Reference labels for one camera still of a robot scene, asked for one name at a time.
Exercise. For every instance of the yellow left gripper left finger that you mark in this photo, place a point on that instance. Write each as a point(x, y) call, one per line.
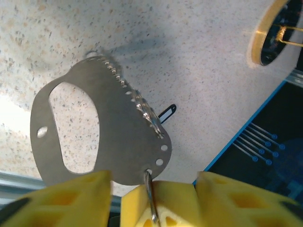
point(71, 201)

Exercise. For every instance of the black key tag white label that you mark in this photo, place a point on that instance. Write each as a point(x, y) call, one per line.
point(166, 114)

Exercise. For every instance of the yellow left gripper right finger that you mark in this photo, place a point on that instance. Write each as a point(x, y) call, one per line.
point(236, 203)

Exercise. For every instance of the silver split keyring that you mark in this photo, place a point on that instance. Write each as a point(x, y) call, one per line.
point(150, 194)

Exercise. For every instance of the aluminium extrusion rail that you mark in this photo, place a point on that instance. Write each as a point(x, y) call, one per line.
point(14, 186)

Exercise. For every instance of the aluminium extrusion post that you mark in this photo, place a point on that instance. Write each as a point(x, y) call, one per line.
point(296, 78)

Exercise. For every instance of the grey metal plate with holes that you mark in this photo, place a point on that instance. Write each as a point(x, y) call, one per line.
point(113, 106)

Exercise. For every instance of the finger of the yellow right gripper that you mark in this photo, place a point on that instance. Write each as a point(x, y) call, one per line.
point(177, 196)
point(135, 203)

